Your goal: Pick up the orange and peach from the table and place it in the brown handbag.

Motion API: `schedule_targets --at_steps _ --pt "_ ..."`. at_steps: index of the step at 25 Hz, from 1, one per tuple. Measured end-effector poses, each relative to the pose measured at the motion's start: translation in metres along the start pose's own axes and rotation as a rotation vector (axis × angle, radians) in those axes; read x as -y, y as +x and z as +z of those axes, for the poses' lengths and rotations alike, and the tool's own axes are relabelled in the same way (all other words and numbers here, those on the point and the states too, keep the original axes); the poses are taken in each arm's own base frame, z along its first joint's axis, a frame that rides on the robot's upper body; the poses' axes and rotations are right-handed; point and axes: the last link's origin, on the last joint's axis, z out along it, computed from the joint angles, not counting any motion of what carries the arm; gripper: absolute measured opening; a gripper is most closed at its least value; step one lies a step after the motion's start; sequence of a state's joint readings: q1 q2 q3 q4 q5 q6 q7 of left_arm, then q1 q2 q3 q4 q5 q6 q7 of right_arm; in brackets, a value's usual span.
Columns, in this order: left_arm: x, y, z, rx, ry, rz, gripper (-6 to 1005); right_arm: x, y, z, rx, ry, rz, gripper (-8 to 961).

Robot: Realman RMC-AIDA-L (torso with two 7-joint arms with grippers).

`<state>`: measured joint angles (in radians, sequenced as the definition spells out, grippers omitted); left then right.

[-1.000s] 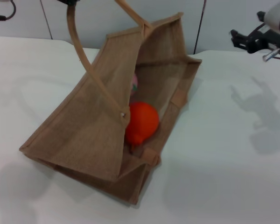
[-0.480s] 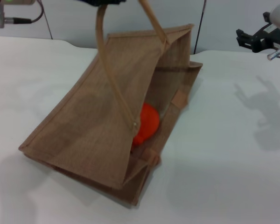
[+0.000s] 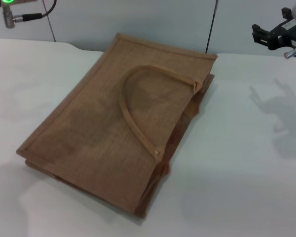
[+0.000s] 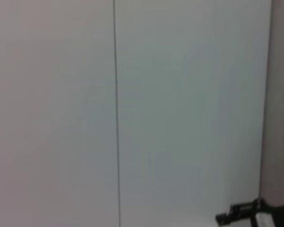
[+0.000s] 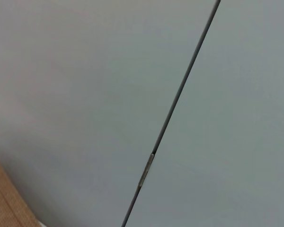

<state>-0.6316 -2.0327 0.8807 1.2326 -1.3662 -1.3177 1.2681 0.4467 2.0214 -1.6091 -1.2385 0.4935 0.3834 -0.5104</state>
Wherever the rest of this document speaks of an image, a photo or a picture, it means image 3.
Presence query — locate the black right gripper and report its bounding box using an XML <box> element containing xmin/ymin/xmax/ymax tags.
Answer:
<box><xmin>252</xmin><ymin>7</ymin><xmax>296</xmax><ymax>50</ymax></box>

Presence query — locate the right arm cable with metal plug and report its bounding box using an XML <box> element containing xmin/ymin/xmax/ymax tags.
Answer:
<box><xmin>283</xmin><ymin>45</ymin><xmax>296</xmax><ymax>60</ymax></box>

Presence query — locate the brown jute handbag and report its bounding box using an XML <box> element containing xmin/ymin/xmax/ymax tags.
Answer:
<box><xmin>16</xmin><ymin>33</ymin><xmax>219</xmax><ymax>219</ymax></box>

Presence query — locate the thin dark wall strip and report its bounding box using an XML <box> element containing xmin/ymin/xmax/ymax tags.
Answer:
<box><xmin>204</xmin><ymin>0</ymin><xmax>219</xmax><ymax>54</ymax></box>
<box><xmin>42</xmin><ymin>0</ymin><xmax>57</xmax><ymax>41</ymax></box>

